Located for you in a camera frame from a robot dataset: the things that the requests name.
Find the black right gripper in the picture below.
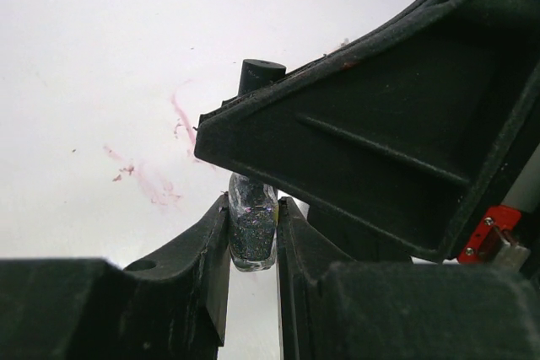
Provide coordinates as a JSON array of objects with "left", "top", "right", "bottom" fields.
[{"left": 457, "top": 168, "right": 539, "bottom": 276}]

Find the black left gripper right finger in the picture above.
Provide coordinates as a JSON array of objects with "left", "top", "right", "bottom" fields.
[{"left": 277, "top": 197, "right": 539, "bottom": 359}]

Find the glitter nail polish bottle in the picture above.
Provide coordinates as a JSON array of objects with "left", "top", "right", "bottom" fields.
[{"left": 228, "top": 173, "right": 279, "bottom": 272}]

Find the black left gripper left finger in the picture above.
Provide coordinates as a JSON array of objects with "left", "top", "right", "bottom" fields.
[{"left": 1, "top": 196, "right": 230, "bottom": 359}]

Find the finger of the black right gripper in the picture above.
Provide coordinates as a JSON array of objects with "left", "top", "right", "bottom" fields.
[{"left": 195, "top": 0, "right": 539, "bottom": 261}]

